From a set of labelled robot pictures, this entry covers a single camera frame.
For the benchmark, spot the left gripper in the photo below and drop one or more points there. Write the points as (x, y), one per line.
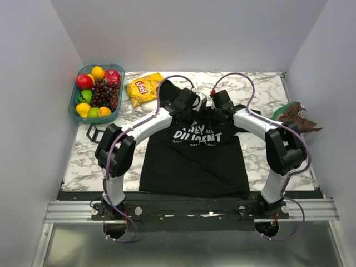
(195, 114)

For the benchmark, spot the purple grapes bunch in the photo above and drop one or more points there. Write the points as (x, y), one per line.
(105, 94)

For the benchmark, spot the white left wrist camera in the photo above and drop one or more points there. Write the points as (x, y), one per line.
(200, 102)

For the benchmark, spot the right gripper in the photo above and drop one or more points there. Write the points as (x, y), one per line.
(216, 109)

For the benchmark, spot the green watermelon toy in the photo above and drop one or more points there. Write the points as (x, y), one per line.
(85, 96)

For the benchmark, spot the yellow chips bag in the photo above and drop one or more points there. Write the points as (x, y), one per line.
(144, 89)

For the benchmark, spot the red dragon fruit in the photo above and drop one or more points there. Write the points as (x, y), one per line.
(112, 76)

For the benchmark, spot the black printed t-shirt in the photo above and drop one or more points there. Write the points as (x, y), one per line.
(198, 158)

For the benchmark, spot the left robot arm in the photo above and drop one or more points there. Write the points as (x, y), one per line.
(117, 145)

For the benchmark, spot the aluminium frame rail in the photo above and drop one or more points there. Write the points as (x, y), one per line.
(76, 212)

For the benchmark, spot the teal plastic fruit basket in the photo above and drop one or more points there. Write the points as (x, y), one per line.
(74, 101)

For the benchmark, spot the orange fruit bottom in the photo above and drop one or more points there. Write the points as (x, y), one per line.
(104, 111)

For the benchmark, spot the orange fruit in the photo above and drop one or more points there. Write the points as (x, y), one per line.
(98, 73)
(104, 111)

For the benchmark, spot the green lime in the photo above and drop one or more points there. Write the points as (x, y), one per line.
(93, 112)

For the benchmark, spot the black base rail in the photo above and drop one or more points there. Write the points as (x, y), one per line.
(148, 212)

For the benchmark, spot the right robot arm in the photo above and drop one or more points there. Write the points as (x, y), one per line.
(284, 150)

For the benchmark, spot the orange fruit top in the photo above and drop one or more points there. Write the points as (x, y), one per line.
(98, 73)

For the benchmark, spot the black brooch stand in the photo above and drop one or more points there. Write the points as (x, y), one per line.
(94, 134)

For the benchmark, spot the red apple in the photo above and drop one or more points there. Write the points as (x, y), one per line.
(84, 82)

